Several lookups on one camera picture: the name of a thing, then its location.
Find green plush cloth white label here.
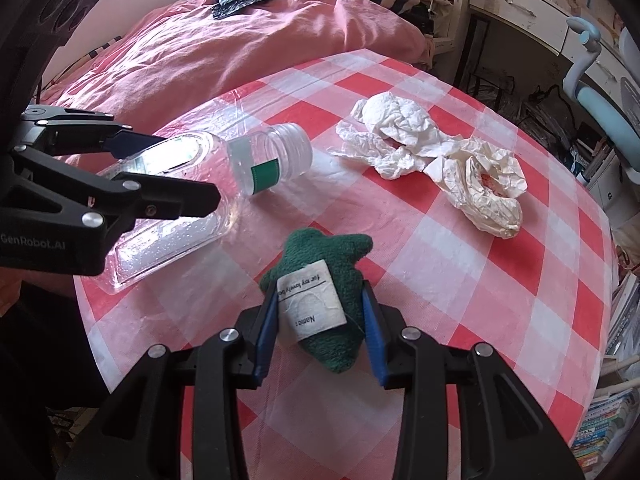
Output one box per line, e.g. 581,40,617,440
259,227,374,374

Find dark crinkled plastic bag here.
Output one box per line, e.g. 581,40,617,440
519,84,577,147

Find flat crumpled white tissue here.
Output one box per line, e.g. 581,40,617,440
327,120,437,181

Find soft white tissue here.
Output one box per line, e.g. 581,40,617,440
352,92,447,150

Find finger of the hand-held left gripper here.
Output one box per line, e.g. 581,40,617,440
20,105,167,159
0,147,221,241

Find clear bag black handles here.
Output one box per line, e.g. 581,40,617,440
470,76,517,112

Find red white checked tablecloth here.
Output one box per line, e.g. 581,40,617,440
72,49,619,480

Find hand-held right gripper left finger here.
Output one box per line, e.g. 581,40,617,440
87,292,281,480

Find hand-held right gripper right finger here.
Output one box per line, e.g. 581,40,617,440
361,280,583,480

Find white desk with drawers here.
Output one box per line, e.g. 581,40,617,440
467,0,634,107

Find grey blue desk chair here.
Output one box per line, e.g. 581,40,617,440
562,15,640,187

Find leaning white folders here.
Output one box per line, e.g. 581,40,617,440
602,270,640,362

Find stack of books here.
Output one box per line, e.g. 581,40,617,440
570,385,640,472

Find pink duvet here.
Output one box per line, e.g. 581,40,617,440
42,0,437,133

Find clear plastic bottle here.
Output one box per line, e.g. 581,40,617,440
97,122,314,295

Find stiff crumpled white paper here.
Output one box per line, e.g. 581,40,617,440
425,136,529,239

